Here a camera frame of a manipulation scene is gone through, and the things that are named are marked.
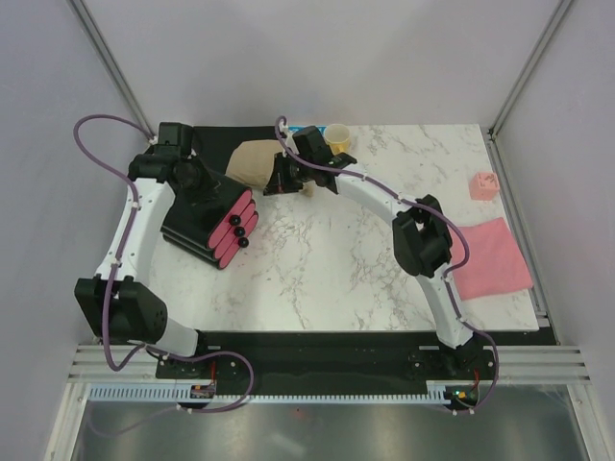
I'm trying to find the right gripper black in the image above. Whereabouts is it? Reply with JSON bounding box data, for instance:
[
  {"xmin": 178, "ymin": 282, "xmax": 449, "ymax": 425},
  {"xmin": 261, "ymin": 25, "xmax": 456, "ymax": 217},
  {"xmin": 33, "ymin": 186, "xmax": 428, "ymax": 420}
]
[{"xmin": 264, "ymin": 153, "xmax": 313, "ymax": 197}]

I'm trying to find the beige t shirt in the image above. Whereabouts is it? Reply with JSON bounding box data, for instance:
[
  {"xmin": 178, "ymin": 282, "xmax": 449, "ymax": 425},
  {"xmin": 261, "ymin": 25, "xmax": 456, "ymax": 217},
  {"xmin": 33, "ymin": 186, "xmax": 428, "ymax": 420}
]
[{"xmin": 225, "ymin": 141, "xmax": 314, "ymax": 198}]

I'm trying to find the black pink drawer unit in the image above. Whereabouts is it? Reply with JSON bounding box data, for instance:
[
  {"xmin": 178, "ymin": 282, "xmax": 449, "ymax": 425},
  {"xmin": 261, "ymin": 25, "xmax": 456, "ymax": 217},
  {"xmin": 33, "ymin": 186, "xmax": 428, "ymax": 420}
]
[{"xmin": 161, "ymin": 175, "xmax": 258, "ymax": 270}]

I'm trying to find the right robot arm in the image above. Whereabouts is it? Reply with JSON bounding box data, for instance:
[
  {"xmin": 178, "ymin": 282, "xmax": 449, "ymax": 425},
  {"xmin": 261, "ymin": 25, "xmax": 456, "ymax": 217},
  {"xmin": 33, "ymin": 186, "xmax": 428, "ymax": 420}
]
[{"xmin": 274, "ymin": 116, "xmax": 478, "ymax": 378}]

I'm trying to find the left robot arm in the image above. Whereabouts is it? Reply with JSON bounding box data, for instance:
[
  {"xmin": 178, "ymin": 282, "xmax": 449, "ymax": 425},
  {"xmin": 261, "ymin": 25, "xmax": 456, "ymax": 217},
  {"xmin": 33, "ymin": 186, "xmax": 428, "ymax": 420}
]
[{"xmin": 73, "ymin": 114, "xmax": 211, "ymax": 377}]

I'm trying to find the black notebook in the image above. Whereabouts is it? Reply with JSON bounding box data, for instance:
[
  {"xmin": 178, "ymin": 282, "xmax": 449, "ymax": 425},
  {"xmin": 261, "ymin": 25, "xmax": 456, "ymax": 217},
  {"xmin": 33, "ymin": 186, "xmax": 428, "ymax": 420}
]
[{"xmin": 192, "ymin": 126, "xmax": 282, "ymax": 174}]

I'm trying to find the blue treehouse book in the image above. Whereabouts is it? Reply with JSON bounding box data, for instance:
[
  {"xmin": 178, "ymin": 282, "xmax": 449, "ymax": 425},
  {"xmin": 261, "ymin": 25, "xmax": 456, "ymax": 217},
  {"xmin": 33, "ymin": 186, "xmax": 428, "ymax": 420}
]
[{"xmin": 288, "ymin": 126, "xmax": 306, "ymax": 135}]

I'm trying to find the yellow mug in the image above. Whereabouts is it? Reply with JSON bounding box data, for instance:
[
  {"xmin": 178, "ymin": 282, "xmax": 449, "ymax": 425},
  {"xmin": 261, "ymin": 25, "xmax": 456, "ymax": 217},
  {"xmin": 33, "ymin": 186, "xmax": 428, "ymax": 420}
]
[{"xmin": 323, "ymin": 124, "xmax": 351, "ymax": 156}]

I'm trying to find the pink cube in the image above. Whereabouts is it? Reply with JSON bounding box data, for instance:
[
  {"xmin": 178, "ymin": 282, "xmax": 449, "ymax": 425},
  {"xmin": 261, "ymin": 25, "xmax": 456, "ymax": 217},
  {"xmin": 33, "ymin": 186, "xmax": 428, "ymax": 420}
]
[{"xmin": 469, "ymin": 172, "xmax": 500, "ymax": 202}]

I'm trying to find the pink folded t shirt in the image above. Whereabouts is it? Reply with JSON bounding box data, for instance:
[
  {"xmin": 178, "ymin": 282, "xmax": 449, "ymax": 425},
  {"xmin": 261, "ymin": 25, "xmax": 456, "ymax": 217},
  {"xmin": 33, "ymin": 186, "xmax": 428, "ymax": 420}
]
[{"xmin": 453, "ymin": 217, "xmax": 533, "ymax": 301}]

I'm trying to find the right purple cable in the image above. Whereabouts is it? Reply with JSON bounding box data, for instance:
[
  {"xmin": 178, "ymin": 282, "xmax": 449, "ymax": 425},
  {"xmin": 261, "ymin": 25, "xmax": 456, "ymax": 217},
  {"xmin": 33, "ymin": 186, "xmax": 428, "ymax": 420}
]
[{"xmin": 273, "ymin": 114, "xmax": 501, "ymax": 417}]

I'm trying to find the purple cable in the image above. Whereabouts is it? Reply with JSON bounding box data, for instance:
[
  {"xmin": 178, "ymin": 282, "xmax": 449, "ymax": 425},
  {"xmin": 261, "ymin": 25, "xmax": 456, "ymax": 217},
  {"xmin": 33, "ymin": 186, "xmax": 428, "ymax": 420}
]
[
  {"xmin": 73, "ymin": 113, "xmax": 255, "ymax": 438},
  {"xmin": 273, "ymin": 114, "xmax": 501, "ymax": 417}
]

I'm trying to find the left aluminium frame post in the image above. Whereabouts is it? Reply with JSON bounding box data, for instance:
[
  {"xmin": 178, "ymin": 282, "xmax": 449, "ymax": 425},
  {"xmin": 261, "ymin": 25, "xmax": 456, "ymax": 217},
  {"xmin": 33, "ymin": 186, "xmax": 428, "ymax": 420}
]
[{"xmin": 66, "ymin": 0, "xmax": 154, "ymax": 134}]

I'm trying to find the aluminium frame post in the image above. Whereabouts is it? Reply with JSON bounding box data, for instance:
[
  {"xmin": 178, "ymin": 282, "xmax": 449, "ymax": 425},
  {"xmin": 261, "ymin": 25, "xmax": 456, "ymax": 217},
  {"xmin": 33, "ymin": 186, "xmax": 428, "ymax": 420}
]
[
  {"xmin": 486, "ymin": 0, "xmax": 578, "ymax": 140},
  {"xmin": 66, "ymin": 0, "xmax": 154, "ymax": 134}
]

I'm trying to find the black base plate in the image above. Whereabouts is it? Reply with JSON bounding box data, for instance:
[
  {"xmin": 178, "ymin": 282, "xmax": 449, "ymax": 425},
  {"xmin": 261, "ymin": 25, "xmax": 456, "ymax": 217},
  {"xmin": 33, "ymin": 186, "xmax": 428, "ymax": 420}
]
[{"xmin": 156, "ymin": 331, "xmax": 496, "ymax": 396}]

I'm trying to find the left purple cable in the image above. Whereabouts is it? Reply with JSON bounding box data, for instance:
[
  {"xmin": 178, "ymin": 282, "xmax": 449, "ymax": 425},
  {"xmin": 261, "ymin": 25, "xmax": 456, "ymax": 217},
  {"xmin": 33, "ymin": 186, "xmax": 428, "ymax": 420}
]
[{"xmin": 73, "ymin": 113, "xmax": 255, "ymax": 438}]

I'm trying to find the aluminium front rail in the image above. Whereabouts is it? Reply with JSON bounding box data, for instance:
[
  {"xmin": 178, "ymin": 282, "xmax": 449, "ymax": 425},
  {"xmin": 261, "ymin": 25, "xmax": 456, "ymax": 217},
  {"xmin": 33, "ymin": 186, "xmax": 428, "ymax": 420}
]
[{"xmin": 67, "ymin": 346, "xmax": 590, "ymax": 384}]

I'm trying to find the right aluminium frame post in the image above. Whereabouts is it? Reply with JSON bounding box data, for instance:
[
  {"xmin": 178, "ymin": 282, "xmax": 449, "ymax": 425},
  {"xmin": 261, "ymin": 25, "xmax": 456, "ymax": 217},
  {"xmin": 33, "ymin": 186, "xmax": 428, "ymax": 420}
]
[{"xmin": 486, "ymin": 0, "xmax": 578, "ymax": 140}]

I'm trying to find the white cable duct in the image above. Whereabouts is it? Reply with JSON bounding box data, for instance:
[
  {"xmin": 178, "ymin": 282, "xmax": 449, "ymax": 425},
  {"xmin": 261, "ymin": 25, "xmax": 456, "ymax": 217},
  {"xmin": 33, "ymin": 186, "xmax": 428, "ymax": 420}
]
[{"xmin": 87, "ymin": 383, "xmax": 454, "ymax": 405}]

